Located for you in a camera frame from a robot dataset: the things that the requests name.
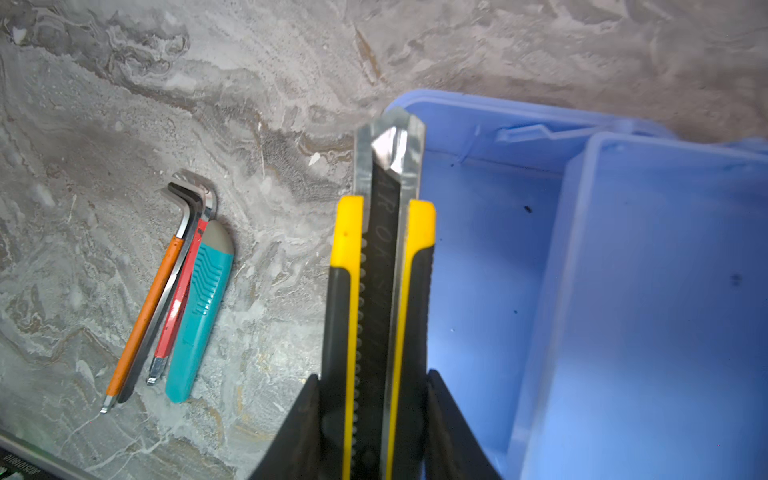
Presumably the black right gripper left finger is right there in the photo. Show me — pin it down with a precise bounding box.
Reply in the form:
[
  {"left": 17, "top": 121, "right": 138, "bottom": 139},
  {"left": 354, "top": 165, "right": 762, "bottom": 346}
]
[{"left": 249, "top": 374, "right": 322, "bottom": 480}]

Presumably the white and blue tool box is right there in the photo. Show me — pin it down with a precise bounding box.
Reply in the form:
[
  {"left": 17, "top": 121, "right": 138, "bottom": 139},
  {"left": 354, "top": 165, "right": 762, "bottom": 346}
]
[{"left": 396, "top": 90, "right": 767, "bottom": 479}]

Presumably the red sleeved hex key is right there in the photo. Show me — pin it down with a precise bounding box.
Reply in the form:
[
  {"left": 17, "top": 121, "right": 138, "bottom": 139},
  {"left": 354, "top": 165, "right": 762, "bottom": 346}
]
[{"left": 146, "top": 169, "right": 218, "bottom": 386}]

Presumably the teal utility knife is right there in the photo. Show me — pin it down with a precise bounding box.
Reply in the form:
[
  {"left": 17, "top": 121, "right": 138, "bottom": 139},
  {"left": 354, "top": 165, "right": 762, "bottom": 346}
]
[{"left": 165, "top": 220, "right": 234, "bottom": 404}]

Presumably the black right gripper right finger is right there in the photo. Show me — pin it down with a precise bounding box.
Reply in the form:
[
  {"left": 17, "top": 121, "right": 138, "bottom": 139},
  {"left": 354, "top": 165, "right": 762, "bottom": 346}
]
[{"left": 424, "top": 370, "right": 501, "bottom": 480}]

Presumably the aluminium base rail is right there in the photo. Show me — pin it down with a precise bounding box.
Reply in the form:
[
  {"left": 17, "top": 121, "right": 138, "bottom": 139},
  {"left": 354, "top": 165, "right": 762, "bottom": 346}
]
[{"left": 1, "top": 430, "right": 97, "bottom": 480}]

